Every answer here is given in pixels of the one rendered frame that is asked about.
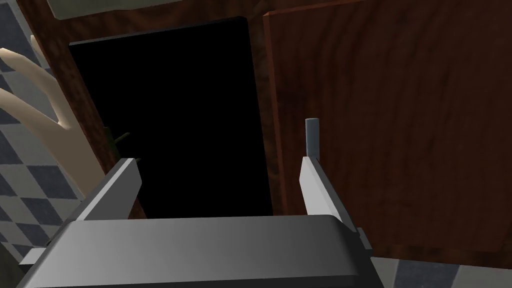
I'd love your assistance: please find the beige curved forked object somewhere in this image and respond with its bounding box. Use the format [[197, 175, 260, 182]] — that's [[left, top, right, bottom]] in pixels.
[[0, 35, 107, 199]]

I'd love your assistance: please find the grey bar door handle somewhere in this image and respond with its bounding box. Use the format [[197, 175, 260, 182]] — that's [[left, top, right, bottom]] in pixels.
[[305, 117, 321, 159]]

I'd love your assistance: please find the brown wooden cupboard door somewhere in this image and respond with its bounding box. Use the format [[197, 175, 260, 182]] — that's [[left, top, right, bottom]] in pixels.
[[262, 0, 512, 270]]

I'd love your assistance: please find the brown wooden cupboard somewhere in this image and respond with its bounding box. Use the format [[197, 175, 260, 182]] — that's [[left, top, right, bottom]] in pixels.
[[15, 0, 290, 220]]

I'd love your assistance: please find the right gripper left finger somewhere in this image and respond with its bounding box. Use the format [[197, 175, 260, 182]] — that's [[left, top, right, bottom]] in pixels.
[[47, 157, 143, 246]]

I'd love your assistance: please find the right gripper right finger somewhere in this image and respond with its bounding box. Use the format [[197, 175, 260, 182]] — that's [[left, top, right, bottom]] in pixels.
[[298, 155, 374, 252]]

